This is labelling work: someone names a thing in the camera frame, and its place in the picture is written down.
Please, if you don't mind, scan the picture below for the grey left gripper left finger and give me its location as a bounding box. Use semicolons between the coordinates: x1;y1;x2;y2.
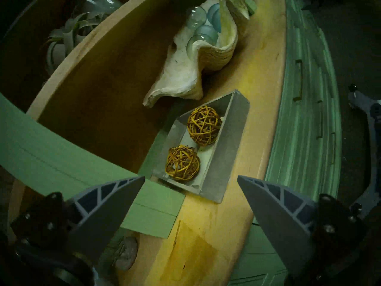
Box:
10;176;146;265

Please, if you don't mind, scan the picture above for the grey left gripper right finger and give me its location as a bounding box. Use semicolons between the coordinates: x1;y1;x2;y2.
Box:
237;175;368;280

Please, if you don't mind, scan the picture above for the grey metal tray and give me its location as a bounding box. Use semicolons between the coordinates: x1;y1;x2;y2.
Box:
152;89;250;204

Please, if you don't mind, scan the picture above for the brown wicker ball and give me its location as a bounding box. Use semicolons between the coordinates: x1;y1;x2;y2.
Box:
165;145;201;181
187;105;223;146

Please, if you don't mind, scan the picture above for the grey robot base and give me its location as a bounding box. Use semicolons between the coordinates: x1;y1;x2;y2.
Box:
348;84;381;219

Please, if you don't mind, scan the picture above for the giant clam shell bowl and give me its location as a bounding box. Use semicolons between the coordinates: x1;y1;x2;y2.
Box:
143;0;250;108

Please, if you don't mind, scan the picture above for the pale shell ornament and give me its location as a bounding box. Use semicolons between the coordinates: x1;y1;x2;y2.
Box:
115;236;139;271

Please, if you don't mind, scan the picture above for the green wooden shelf cabinet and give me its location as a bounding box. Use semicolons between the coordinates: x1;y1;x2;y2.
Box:
0;0;343;286

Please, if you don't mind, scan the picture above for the pale air plant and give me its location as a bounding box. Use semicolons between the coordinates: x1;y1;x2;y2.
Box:
45;11;110;77

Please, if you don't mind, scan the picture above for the clear glass ball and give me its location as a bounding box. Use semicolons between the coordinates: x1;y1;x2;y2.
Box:
186;34;215;58
185;6;207;30

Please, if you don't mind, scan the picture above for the frosted glass ball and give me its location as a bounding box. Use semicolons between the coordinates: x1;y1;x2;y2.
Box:
194;24;219;42
211;8;222;33
207;3;221;24

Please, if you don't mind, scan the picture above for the dark metal drawer handle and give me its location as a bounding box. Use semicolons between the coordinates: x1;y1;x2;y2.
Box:
293;60;303;102

